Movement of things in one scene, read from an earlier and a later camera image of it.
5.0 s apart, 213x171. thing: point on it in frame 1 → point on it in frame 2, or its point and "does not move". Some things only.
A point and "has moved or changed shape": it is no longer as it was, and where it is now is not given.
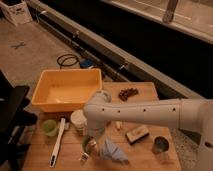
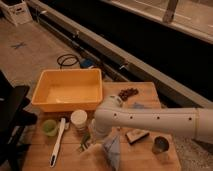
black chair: [13, 119] does not move
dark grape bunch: [124, 94] does not move
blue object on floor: [86, 63] does not move
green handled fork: [88, 140] has moved or changed shape
